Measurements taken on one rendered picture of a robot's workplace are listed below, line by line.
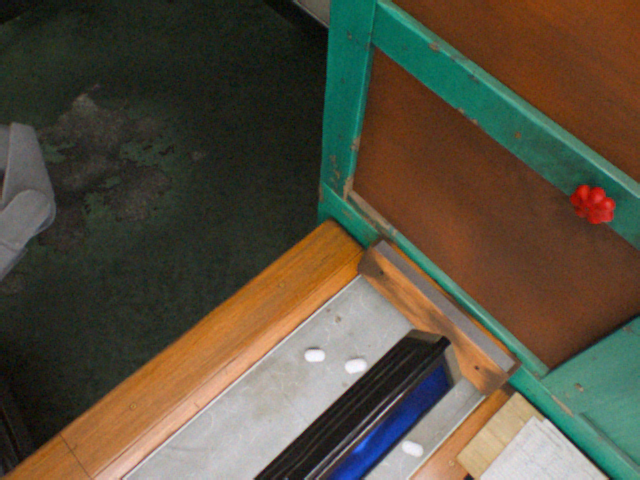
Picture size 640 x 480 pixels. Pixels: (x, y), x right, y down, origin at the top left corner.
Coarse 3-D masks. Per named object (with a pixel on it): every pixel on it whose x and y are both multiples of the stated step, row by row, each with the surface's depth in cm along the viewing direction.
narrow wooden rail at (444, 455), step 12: (504, 384) 95; (492, 396) 94; (504, 396) 94; (480, 408) 93; (492, 408) 93; (468, 420) 92; (480, 420) 92; (456, 432) 92; (468, 432) 92; (444, 444) 91; (456, 444) 91; (432, 456) 90; (444, 456) 90; (420, 468) 89; (432, 468) 89; (444, 468) 89; (456, 468) 89
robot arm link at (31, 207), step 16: (32, 192) 66; (16, 208) 65; (32, 208) 66; (48, 208) 67; (0, 224) 64; (16, 224) 65; (32, 224) 66; (0, 240) 64; (16, 240) 65; (0, 256) 66; (16, 256) 67; (0, 272) 66
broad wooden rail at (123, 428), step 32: (288, 256) 105; (320, 256) 105; (352, 256) 105; (256, 288) 102; (288, 288) 102; (320, 288) 102; (224, 320) 99; (256, 320) 99; (288, 320) 100; (160, 352) 96; (192, 352) 96; (224, 352) 96; (256, 352) 98; (128, 384) 94; (160, 384) 94; (192, 384) 94; (224, 384) 96; (96, 416) 91; (128, 416) 91; (160, 416) 91; (192, 416) 94; (64, 448) 89; (96, 448) 89; (128, 448) 89
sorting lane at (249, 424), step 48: (288, 336) 100; (336, 336) 101; (384, 336) 101; (240, 384) 96; (288, 384) 97; (336, 384) 97; (192, 432) 93; (240, 432) 93; (288, 432) 93; (432, 432) 94
